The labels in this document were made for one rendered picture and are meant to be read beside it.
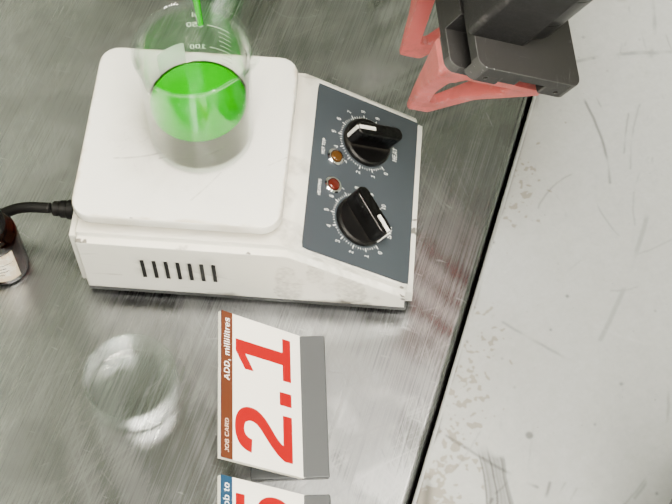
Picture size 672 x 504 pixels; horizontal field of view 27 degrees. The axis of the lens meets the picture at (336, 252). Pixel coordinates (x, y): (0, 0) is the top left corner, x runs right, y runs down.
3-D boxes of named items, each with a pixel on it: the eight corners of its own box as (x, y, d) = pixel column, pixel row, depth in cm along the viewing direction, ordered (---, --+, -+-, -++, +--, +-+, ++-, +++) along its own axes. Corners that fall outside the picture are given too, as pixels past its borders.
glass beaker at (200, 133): (133, 169, 81) (113, 80, 73) (168, 82, 84) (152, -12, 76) (250, 195, 80) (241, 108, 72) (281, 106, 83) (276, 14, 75)
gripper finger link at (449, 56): (370, 134, 77) (467, 51, 70) (356, 22, 80) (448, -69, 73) (470, 151, 81) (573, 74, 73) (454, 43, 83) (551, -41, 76)
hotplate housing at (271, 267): (420, 140, 92) (427, 66, 85) (410, 318, 85) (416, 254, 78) (84, 118, 92) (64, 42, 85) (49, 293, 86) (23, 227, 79)
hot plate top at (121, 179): (300, 66, 85) (300, 57, 84) (281, 237, 79) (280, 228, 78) (104, 53, 85) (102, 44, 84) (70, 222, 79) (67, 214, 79)
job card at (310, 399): (324, 337, 84) (323, 306, 81) (329, 479, 80) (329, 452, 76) (222, 341, 84) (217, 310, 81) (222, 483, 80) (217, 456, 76)
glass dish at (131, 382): (154, 448, 81) (149, 433, 79) (70, 412, 82) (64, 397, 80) (196, 368, 84) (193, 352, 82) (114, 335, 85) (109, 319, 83)
